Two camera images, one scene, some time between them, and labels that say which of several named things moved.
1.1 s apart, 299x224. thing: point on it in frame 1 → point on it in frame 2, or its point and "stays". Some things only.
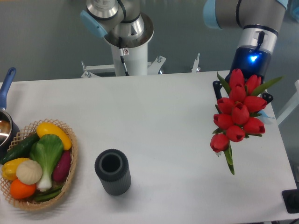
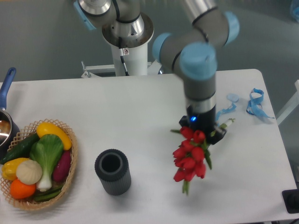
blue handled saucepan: [10, 135] stays
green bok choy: [46, 151] stays
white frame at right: [292, 107] stays
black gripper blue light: [251, 60] → [205, 121]
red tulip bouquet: [237, 115] → [191, 157]
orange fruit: [19, 190] stays
